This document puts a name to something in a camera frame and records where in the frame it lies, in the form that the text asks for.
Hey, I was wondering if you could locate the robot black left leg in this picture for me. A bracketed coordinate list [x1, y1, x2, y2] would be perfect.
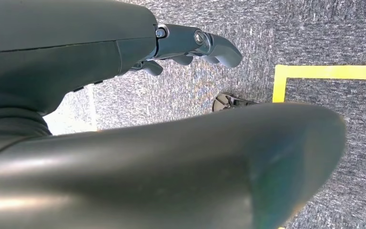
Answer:
[0, 92, 347, 229]

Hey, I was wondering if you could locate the yellow floor tape square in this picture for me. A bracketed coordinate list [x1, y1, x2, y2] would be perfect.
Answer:
[272, 64, 366, 229]

